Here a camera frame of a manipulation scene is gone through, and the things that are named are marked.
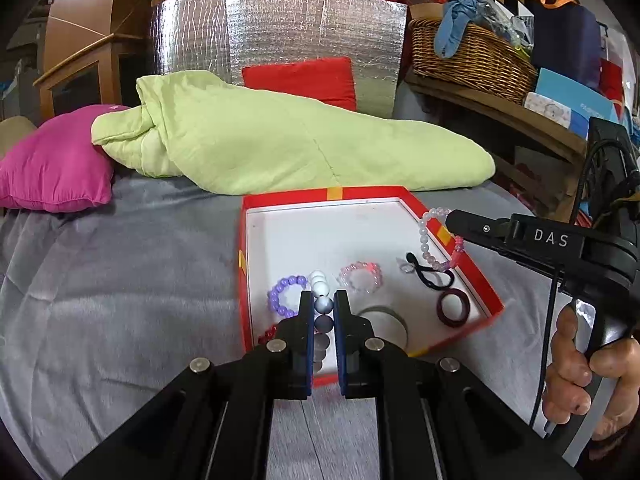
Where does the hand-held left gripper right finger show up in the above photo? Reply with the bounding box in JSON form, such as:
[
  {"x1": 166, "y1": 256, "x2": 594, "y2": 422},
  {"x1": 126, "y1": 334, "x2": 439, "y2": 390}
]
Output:
[{"x1": 333, "y1": 289, "x2": 583, "y2": 480}]

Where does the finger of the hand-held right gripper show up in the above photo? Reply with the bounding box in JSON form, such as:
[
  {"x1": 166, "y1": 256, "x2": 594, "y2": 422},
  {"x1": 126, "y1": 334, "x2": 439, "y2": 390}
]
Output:
[{"x1": 445, "y1": 208, "x2": 587, "y2": 274}]

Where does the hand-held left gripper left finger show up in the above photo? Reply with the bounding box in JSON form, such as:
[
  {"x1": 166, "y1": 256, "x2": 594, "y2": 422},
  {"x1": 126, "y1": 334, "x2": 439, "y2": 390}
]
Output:
[{"x1": 60, "y1": 290, "x2": 317, "y2": 480}]

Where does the white pearl bracelet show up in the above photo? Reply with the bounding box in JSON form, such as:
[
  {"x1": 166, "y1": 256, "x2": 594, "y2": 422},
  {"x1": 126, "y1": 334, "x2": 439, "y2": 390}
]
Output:
[{"x1": 307, "y1": 270, "x2": 333, "y2": 376}]

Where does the purple bead bracelet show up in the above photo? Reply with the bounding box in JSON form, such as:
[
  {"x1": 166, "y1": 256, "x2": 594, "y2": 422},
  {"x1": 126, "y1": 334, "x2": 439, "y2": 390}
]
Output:
[{"x1": 267, "y1": 274, "x2": 308, "y2": 318}]

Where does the thin metal bangle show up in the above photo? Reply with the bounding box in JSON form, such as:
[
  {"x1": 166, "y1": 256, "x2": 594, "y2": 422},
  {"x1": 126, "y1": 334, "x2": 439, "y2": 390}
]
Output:
[{"x1": 357, "y1": 305, "x2": 410, "y2": 356}]

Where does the white and pink bead bracelet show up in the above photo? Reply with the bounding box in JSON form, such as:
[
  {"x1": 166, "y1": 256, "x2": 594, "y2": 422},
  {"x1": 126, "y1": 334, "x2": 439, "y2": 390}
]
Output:
[{"x1": 419, "y1": 206, "x2": 466, "y2": 273}]

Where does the black hair tie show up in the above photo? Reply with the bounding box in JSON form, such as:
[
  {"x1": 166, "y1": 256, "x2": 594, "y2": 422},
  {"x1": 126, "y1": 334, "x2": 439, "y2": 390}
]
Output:
[{"x1": 404, "y1": 252, "x2": 456, "y2": 291}]

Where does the red cardboard box tray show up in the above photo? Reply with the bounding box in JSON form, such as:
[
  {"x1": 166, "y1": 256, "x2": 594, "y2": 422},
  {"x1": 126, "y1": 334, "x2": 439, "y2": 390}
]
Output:
[{"x1": 234, "y1": 186, "x2": 505, "y2": 388}]

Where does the person's right hand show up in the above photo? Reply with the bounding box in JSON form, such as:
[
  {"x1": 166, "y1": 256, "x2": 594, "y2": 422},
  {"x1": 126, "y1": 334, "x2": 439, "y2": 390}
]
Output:
[{"x1": 542, "y1": 305, "x2": 640, "y2": 443}]

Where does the dark red bangle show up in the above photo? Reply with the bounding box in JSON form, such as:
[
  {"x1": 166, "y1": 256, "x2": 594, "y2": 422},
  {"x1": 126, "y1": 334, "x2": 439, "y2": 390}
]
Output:
[{"x1": 436, "y1": 290, "x2": 473, "y2": 329}]

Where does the wooden shelf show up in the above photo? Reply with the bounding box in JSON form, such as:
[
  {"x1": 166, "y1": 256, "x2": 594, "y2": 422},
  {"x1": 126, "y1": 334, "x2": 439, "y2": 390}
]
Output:
[{"x1": 400, "y1": 67, "x2": 591, "y2": 221}]

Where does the white patterned box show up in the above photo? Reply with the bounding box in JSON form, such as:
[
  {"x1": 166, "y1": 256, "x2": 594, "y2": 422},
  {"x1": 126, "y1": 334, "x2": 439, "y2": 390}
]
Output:
[{"x1": 525, "y1": 92, "x2": 573, "y2": 128}]

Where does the blue cardboard box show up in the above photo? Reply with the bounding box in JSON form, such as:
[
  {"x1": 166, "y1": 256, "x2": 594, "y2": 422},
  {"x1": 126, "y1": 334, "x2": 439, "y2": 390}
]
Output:
[{"x1": 532, "y1": 67, "x2": 621, "y2": 138}]

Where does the wicker basket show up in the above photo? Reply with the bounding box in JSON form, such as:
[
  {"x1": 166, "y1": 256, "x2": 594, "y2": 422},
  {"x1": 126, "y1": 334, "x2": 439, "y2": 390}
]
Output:
[{"x1": 408, "y1": 17, "x2": 538, "y2": 107}]

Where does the red paper bag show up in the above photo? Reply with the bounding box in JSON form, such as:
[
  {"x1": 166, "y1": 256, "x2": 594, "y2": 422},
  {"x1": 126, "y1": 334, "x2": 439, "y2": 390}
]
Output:
[{"x1": 600, "y1": 57, "x2": 626, "y2": 106}]

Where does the grey bed cover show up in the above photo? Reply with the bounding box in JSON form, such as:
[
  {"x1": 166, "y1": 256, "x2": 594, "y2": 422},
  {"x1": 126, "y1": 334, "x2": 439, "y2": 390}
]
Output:
[{"x1": 0, "y1": 170, "x2": 566, "y2": 480}]

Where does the navy shopping bag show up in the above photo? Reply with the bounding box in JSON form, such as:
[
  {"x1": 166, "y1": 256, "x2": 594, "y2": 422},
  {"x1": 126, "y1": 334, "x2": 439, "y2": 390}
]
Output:
[{"x1": 525, "y1": 0, "x2": 603, "y2": 93}]

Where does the light green blanket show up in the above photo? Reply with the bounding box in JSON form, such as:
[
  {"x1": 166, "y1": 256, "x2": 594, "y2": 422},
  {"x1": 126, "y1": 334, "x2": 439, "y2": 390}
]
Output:
[{"x1": 91, "y1": 71, "x2": 496, "y2": 196}]

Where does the blue cloth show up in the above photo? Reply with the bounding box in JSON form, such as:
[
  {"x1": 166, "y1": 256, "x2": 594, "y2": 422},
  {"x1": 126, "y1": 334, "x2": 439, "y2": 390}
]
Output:
[{"x1": 434, "y1": 0, "x2": 488, "y2": 58}]

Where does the red pillow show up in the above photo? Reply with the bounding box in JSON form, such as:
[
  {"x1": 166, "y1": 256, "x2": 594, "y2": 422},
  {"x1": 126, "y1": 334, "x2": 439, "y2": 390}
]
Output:
[{"x1": 242, "y1": 57, "x2": 357, "y2": 112}]

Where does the magenta pillow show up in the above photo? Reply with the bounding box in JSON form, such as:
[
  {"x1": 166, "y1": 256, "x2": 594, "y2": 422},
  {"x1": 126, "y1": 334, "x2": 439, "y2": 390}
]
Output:
[{"x1": 0, "y1": 105, "x2": 132, "y2": 213}]

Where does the silver foil panel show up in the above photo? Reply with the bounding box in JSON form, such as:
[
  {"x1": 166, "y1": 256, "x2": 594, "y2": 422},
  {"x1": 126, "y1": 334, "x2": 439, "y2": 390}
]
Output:
[{"x1": 150, "y1": 0, "x2": 407, "y2": 121}]

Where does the beige cushion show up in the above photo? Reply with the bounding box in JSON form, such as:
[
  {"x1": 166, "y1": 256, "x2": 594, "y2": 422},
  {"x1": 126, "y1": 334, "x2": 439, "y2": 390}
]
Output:
[{"x1": 0, "y1": 115, "x2": 37, "y2": 161}]

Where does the wooden cabinet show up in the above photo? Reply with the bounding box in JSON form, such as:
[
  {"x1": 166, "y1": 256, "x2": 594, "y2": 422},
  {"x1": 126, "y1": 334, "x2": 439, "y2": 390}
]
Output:
[{"x1": 32, "y1": 0, "x2": 151, "y2": 121}]

